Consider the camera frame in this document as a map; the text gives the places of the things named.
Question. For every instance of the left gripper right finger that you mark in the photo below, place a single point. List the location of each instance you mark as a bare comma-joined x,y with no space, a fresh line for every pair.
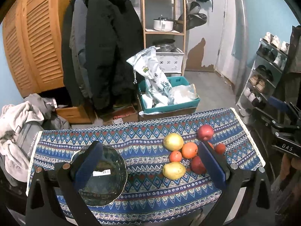
225,178

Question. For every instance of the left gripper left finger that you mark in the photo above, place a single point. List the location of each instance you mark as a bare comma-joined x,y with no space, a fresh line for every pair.
74,176

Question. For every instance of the dark red apple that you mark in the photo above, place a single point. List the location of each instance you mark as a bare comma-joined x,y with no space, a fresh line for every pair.
197,166

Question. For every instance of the small orange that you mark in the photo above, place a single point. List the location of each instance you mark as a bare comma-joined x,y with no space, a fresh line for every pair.
220,148

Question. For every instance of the large orange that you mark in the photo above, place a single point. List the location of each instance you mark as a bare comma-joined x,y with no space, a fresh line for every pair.
189,150

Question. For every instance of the yellow apple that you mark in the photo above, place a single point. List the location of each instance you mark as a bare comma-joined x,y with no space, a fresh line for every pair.
173,142
173,170

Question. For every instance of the small tangerine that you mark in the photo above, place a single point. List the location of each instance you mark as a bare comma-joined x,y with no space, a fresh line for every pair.
175,156

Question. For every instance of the person's right hand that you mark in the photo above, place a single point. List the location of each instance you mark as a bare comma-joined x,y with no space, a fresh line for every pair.
287,166

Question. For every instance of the dark glass bowl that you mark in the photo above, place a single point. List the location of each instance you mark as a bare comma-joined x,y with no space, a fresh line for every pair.
108,179

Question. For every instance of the grey shoe rack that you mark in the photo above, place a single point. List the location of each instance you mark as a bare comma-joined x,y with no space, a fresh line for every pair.
266,71

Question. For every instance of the blue patterned tablecloth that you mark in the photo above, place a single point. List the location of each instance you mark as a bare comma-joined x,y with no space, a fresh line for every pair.
149,196

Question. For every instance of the wooden drawer box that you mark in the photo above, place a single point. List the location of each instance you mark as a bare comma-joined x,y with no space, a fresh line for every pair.
74,115

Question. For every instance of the pile of grey clothes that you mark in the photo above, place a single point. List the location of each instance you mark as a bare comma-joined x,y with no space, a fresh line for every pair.
19,126

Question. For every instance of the cardboard box on floor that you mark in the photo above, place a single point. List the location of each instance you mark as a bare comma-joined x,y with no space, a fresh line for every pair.
121,116

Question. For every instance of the clear plastic bag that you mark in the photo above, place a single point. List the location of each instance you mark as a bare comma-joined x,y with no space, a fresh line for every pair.
182,94

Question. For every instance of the teal plastic crate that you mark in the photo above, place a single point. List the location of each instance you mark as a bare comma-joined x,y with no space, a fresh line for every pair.
150,107

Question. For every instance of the white rice bag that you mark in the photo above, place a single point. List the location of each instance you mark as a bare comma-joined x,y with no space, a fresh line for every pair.
146,64

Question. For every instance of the white patterned storage box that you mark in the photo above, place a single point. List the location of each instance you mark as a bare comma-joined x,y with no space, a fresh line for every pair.
171,62

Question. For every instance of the steel pot on box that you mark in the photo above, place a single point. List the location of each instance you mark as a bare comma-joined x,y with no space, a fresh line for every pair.
164,45

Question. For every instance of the black hanging coat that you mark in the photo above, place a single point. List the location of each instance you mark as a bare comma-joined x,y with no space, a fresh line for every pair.
98,38

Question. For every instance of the wooden louvered wardrobe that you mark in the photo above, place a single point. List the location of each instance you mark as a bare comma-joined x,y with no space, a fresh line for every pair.
32,34

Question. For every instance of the wooden shelf rack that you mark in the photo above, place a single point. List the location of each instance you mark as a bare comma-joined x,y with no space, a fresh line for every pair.
173,9

